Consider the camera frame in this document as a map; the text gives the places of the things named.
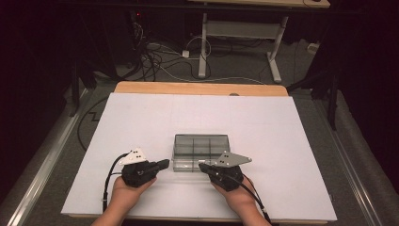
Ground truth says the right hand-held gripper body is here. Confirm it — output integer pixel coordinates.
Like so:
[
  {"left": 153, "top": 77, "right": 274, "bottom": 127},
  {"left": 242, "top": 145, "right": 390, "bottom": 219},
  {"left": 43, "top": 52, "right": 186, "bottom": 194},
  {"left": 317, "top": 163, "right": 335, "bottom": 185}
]
[{"left": 209, "top": 151, "right": 253, "bottom": 192}]

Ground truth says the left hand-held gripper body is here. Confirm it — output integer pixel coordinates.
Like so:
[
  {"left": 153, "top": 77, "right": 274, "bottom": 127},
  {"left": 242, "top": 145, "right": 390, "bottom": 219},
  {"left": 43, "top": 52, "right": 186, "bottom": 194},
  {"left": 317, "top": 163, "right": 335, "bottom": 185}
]
[{"left": 118, "top": 147, "right": 157, "bottom": 188}]

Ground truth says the clear plastic compartment box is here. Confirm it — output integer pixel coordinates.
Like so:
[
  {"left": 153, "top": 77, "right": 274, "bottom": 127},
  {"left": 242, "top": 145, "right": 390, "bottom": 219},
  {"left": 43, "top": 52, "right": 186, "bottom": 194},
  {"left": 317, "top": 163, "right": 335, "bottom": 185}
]
[{"left": 171, "top": 134, "right": 231, "bottom": 173}]

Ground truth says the person's left hand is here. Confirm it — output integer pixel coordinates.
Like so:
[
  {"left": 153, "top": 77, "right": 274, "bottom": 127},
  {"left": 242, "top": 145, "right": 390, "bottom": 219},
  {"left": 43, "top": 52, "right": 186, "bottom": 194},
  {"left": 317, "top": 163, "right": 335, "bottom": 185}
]
[{"left": 109, "top": 176, "right": 158, "bottom": 214}]

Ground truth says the person's right hand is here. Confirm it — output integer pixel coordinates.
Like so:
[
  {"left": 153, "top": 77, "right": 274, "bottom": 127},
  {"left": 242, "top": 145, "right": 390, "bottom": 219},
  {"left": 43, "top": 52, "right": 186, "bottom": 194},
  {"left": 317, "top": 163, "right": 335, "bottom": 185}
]
[{"left": 210, "top": 180, "right": 260, "bottom": 217}]

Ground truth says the white table board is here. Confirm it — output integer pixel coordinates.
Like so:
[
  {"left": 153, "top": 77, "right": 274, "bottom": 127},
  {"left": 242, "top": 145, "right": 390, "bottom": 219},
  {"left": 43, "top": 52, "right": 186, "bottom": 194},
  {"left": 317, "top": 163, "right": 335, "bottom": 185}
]
[{"left": 60, "top": 92, "right": 338, "bottom": 222}]

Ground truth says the wooden table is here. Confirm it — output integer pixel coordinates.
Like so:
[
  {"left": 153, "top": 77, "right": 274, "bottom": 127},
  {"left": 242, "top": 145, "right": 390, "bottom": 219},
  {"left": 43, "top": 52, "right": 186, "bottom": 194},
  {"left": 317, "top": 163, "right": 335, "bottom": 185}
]
[{"left": 67, "top": 80, "right": 331, "bottom": 225}]

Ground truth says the black metal stand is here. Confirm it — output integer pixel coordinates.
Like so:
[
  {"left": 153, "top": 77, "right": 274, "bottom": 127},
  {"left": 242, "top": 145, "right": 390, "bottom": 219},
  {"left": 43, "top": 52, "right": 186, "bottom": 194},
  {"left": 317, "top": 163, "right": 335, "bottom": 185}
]
[
  {"left": 69, "top": 56, "right": 98, "bottom": 117},
  {"left": 286, "top": 62, "right": 342, "bottom": 131}
]

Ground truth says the dark device with red light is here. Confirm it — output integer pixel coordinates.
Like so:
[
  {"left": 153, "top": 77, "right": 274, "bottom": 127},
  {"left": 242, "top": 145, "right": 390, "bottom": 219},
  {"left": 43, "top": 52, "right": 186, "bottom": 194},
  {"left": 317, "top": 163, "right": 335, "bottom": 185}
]
[{"left": 125, "top": 8, "right": 149, "bottom": 64}]

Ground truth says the light wooden desk top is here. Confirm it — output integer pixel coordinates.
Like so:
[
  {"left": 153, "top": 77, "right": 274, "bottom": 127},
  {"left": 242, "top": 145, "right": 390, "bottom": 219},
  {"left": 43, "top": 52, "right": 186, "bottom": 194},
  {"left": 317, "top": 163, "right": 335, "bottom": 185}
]
[{"left": 187, "top": 0, "right": 331, "bottom": 8}]

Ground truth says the black floor cable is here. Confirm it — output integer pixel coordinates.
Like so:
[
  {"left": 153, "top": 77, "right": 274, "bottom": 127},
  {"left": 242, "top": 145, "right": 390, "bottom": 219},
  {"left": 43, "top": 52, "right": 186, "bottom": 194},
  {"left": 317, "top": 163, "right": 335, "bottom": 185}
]
[{"left": 76, "top": 97, "right": 109, "bottom": 152}]

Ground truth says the long white floor cable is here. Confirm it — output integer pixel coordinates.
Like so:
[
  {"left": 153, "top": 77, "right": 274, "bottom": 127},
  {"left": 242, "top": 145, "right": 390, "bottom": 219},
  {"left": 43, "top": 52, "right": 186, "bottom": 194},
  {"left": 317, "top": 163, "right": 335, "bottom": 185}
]
[{"left": 147, "top": 36, "right": 264, "bottom": 85}]

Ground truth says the metal floor rail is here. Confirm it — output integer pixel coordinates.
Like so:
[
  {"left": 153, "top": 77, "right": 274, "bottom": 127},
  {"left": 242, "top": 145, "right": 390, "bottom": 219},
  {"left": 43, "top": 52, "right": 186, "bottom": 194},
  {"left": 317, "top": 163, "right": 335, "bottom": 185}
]
[
  {"left": 313, "top": 100, "right": 382, "bottom": 226},
  {"left": 6, "top": 89, "right": 90, "bottom": 226}
]

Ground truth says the tangle of black cables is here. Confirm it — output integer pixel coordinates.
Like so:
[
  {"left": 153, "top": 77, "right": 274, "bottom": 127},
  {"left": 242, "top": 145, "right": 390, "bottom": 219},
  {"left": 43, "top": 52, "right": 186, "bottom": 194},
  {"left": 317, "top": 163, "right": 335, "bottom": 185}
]
[{"left": 130, "top": 22, "right": 201, "bottom": 83}]

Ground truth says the white metal desk frame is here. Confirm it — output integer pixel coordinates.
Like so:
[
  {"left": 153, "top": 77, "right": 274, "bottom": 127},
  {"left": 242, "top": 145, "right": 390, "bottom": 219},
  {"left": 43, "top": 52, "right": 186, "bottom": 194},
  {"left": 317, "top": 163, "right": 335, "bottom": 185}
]
[{"left": 198, "top": 12, "right": 291, "bottom": 84}]

